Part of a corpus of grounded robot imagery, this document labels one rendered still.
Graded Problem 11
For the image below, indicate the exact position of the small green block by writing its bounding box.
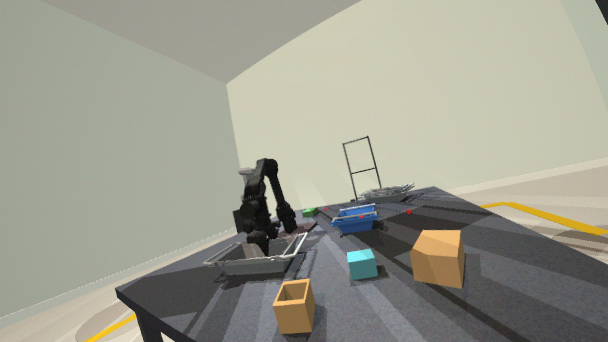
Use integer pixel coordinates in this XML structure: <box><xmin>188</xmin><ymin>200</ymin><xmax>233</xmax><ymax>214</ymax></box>
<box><xmin>302</xmin><ymin>208</ymin><xmax>319</xmax><ymax>217</ymax></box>

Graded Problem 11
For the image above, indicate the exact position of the teal block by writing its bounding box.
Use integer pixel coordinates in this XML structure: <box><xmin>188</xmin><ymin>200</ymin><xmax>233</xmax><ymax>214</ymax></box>
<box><xmin>347</xmin><ymin>249</ymin><xmax>378</xmax><ymax>281</ymax></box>

